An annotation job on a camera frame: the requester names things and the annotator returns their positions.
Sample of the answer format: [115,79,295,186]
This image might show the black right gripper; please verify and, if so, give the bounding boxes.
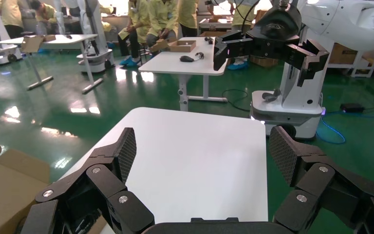
[212,4,330,88]

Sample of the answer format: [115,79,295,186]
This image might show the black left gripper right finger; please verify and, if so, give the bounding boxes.
[268,126,374,234]

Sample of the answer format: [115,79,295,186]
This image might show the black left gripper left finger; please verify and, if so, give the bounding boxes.
[20,127,155,234]

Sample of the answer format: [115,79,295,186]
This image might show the flat brown cardboard box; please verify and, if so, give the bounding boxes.
[199,30,228,38]

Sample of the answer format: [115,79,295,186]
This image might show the open brown cardboard box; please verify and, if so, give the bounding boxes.
[20,35,56,53]
[150,38,197,53]

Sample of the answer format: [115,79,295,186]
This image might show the tan cardboard box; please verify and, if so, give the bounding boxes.
[0,143,51,234]

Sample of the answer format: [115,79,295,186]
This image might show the person with blue shoe covers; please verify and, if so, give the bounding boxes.
[227,0,255,71]

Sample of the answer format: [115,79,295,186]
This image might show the black power brick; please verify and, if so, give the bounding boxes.
[340,103,365,114]

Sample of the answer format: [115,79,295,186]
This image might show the standing person yellow coat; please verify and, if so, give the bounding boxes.
[177,0,199,38]
[0,0,25,39]

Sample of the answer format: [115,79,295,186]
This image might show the white adjustable table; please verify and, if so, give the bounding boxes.
[0,34,104,95]
[138,36,229,112]

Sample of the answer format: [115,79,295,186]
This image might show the seated person grey trousers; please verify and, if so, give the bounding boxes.
[146,0,180,49]

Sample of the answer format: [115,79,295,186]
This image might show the seated person dark trousers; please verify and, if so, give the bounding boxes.
[117,0,150,67]

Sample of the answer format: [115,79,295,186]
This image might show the bending person yellow coat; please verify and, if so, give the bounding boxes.
[29,0,58,25]

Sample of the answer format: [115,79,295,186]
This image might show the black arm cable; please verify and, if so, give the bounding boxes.
[211,0,262,33]

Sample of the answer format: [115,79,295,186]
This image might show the blue floor cable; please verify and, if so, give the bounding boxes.
[316,97,374,145]

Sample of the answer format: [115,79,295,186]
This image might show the black floor cable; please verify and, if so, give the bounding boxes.
[222,89,252,113]

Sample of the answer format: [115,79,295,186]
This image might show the white shelf frame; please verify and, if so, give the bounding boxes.
[327,42,374,78]

